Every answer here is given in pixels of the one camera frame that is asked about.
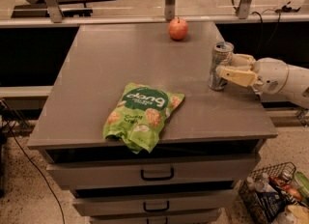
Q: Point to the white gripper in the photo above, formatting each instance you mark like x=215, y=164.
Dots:
x=269, y=74

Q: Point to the silver blue redbull can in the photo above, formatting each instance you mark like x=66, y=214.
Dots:
x=221, y=54

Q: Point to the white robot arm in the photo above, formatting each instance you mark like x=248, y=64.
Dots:
x=297, y=85

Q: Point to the red apple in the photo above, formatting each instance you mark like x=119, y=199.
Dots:
x=178, y=28

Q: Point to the grey drawer cabinet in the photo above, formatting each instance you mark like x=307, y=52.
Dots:
x=102, y=60

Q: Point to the green dong chips bag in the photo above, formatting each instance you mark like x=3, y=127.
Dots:
x=140, y=116

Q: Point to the clear plastic water bottle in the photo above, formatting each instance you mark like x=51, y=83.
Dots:
x=261, y=183

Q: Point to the green item in basket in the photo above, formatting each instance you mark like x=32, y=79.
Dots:
x=301, y=183

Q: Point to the red snack package in basket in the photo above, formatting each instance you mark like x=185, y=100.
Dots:
x=285, y=186

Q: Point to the middle grey drawer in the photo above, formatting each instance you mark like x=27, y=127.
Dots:
x=115, y=207

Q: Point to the grey drawer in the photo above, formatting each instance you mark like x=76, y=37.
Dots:
x=115, y=207
x=194, y=217
x=124, y=173

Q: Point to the bottom grey drawer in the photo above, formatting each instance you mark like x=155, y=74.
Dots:
x=194, y=217

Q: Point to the top grey drawer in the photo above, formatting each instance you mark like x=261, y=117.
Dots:
x=124, y=173

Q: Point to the black wire basket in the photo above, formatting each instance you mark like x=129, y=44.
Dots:
x=255, y=202

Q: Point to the left metal bracket post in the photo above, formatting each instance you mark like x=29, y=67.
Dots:
x=54, y=11

